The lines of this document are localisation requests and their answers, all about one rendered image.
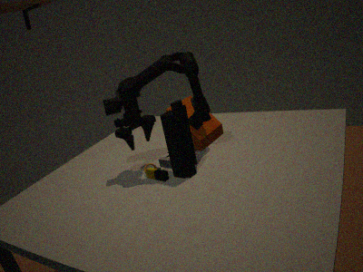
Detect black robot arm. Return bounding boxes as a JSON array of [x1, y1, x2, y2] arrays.
[[103, 52, 211, 130]]

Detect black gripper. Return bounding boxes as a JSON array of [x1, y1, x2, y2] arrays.
[[115, 107, 156, 151]]

